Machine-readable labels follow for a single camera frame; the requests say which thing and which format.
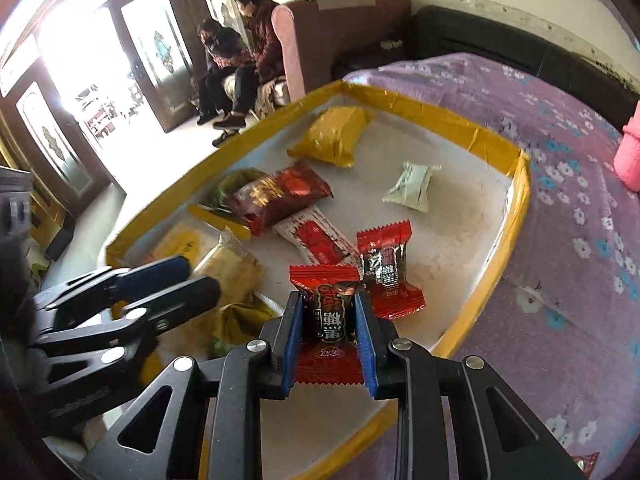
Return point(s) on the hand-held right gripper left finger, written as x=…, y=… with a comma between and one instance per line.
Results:
x=292, y=345

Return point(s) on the white red label packet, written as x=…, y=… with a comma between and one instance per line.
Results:
x=315, y=240

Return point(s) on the gold green snack packet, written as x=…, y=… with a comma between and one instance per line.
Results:
x=220, y=195
x=245, y=325

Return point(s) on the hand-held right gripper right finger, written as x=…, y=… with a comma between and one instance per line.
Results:
x=367, y=345

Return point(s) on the red-brown snack packet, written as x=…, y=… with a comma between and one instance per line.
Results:
x=280, y=192

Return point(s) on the pale cracker packet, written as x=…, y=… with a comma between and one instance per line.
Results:
x=410, y=187

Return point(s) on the wooden glazed door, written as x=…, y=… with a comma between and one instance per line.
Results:
x=160, y=50
x=45, y=135

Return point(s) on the black sofa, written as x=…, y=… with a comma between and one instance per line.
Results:
x=475, y=35

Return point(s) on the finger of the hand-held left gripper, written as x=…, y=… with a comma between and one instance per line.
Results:
x=150, y=275
x=185, y=297

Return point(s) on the pink knit-sleeved bottle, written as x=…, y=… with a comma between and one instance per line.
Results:
x=630, y=160

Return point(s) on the yellow carton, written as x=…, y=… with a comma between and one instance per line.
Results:
x=50, y=230

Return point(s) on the dark red chocolate bar packet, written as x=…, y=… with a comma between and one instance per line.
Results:
x=586, y=465

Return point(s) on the red black candy packet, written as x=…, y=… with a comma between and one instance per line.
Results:
x=385, y=265
x=327, y=310

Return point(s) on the yellow-rimmed white box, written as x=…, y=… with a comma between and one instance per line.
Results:
x=450, y=220

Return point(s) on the yellow gold snack packet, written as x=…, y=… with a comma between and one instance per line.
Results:
x=330, y=135

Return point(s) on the pale yellow snack packet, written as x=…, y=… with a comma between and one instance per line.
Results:
x=230, y=270
x=177, y=245

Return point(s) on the brown armchair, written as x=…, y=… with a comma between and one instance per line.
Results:
x=320, y=35

